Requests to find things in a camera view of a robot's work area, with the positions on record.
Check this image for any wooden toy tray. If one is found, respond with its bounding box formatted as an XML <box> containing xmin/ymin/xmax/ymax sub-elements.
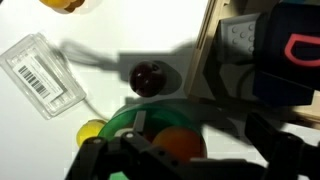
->
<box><xmin>183</xmin><ymin>0</ymin><xmax>320</xmax><ymax>129</ymax></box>

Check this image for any grey studded toy block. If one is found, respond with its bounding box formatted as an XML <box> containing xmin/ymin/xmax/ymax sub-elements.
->
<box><xmin>215</xmin><ymin>12</ymin><xmax>268</xmax><ymax>66</ymax></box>

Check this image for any small pale yellow toy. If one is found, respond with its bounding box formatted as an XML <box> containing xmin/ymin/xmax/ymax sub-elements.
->
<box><xmin>75</xmin><ymin>118</ymin><xmax>108</xmax><ymax>148</ymax></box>

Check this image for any dark red toy cherry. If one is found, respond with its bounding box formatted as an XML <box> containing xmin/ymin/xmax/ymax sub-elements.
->
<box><xmin>128</xmin><ymin>59</ymin><xmax>168</xmax><ymax>99</ymax></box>

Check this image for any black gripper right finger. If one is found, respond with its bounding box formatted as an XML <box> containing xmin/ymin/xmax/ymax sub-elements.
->
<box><xmin>244</xmin><ymin>113</ymin><xmax>320</xmax><ymax>180</ymax></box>

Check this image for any yellow toy lemon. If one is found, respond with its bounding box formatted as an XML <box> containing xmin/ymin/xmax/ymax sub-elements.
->
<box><xmin>38</xmin><ymin>0</ymin><xmax>87</xmax><ymax>14</ymax></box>

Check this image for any thin grey wire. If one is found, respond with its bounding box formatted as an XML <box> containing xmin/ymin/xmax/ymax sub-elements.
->
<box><xmin>81</xmin><ymin>94</ymin><xmax>111</xmax><ymax>122</ymax></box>

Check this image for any toy orange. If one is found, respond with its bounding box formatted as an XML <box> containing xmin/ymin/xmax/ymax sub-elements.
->
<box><xmin>151</xmin><ymin>125</ymin><xmax>208</xmax><ymax>164</ymax></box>

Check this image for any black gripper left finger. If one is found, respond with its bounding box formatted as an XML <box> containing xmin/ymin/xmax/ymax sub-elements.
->
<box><xmin>64</xmin><ymin>110</ymin><xmax>209</xmax><ymax>180</ymax></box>

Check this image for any green translucent bowl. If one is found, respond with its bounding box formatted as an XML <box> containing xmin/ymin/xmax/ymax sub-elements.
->
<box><xmin>97</xmin><ymin>102</ymin><xmax>209</xmax><ymax>180</ymax></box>

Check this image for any clear plastic case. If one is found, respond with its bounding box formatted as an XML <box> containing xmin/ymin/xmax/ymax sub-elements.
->
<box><xmin>0</xmin><ymin>32</ymin><xmax>88</xmax><ymax>121</ymax></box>

